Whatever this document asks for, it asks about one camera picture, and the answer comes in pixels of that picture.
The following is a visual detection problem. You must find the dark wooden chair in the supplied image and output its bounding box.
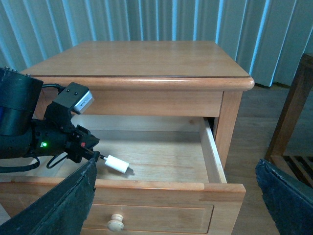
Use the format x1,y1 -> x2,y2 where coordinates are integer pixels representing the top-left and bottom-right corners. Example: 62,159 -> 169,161
265,53 -> 313,187

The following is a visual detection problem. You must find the light green pleated curtain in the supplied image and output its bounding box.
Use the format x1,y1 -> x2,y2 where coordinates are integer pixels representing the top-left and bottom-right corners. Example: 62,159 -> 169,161
0,0 -> 313,87

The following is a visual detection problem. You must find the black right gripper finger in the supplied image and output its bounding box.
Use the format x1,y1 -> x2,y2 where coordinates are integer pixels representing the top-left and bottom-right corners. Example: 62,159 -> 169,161
255,159 -> 313,235

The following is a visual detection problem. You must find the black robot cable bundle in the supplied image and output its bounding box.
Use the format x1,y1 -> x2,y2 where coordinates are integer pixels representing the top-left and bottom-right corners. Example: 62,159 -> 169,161
0,156 -> 41,174

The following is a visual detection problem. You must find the wooden top drawer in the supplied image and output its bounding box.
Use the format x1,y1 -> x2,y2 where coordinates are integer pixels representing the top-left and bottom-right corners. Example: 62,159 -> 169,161
0,115 -> 246,235

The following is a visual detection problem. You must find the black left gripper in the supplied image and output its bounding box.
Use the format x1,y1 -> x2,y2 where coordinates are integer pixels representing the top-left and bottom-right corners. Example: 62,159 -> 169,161
0,102 -> 99,235

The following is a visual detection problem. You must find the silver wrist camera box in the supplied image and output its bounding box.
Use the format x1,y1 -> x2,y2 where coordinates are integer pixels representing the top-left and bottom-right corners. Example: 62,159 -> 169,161
54,82 -> 94,115

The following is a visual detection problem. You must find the white charger with black cable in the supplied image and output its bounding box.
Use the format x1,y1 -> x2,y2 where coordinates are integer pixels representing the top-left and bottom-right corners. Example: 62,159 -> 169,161
46,151 -> 134,175

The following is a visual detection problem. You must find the wooden nightstand cabinet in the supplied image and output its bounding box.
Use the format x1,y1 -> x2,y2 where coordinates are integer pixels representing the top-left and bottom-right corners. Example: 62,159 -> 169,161
0,40 -> 255,235

